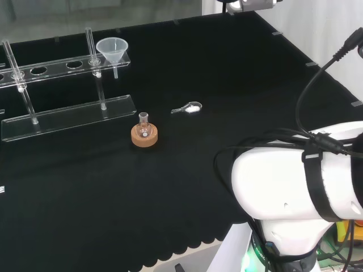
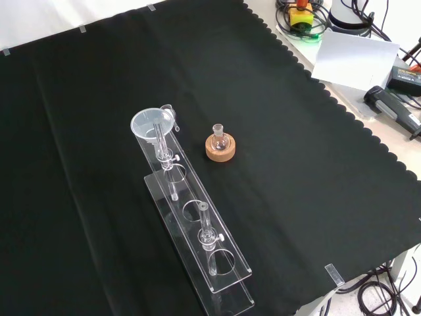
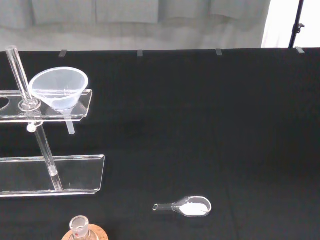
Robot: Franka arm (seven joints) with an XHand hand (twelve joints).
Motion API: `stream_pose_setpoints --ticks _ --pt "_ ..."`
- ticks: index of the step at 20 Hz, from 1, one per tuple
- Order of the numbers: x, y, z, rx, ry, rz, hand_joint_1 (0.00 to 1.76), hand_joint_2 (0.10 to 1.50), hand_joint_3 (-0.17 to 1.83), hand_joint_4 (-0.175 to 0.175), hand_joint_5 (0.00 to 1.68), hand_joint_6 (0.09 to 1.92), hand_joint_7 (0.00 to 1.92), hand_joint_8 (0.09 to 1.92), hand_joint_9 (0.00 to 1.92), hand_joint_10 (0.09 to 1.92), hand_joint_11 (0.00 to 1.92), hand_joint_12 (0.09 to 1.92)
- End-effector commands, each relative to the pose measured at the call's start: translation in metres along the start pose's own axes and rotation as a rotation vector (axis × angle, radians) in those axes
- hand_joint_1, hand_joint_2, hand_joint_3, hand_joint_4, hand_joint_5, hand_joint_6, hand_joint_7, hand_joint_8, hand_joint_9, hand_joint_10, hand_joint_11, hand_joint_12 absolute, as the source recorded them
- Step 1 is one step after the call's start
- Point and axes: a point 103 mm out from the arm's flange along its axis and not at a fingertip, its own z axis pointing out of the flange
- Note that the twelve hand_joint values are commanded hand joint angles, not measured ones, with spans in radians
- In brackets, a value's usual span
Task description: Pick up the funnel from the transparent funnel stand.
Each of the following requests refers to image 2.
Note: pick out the black table cloth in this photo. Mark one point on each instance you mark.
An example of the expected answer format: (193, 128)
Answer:
(296, 164)

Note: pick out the clear glass weighing funnel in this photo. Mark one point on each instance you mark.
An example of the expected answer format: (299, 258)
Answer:
(171, 110)

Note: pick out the clear tape strip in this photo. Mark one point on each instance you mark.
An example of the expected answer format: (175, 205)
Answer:
(334, 274)
(152, 7)
(6, 52)
(83, 29)

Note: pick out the pale board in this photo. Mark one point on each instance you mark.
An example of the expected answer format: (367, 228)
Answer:
(355, 59)

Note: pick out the small round-bottom glass flask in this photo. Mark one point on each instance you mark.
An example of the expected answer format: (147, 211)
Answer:
(219, 140)

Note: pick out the yellow stop button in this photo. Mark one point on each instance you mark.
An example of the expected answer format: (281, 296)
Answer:
(300, 16)

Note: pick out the translucent plastic funnel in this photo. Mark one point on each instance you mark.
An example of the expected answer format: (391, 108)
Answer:
(144, 126)

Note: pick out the clear acrylic funnel stand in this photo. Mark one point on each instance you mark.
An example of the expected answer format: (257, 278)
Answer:
(210, 230)

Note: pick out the black handheld device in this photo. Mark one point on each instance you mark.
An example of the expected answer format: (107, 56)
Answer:
(388, 107)

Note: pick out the black power adapter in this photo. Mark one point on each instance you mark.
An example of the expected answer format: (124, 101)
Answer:
(406, 79)

